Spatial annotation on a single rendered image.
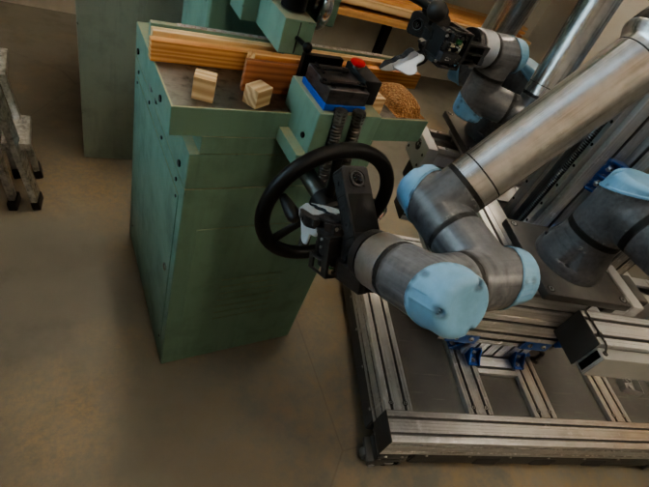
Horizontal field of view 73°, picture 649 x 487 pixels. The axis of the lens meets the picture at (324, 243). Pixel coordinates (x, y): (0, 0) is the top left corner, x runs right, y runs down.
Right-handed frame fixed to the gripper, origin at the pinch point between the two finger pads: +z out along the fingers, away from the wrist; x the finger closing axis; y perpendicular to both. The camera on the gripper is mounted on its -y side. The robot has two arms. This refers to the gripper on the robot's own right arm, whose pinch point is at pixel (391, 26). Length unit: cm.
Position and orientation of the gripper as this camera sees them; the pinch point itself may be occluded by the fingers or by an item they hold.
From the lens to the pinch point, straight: 92.3
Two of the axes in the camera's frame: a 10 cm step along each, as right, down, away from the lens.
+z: -8.5, 0.9, -5.2
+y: 4.3, 6.9, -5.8
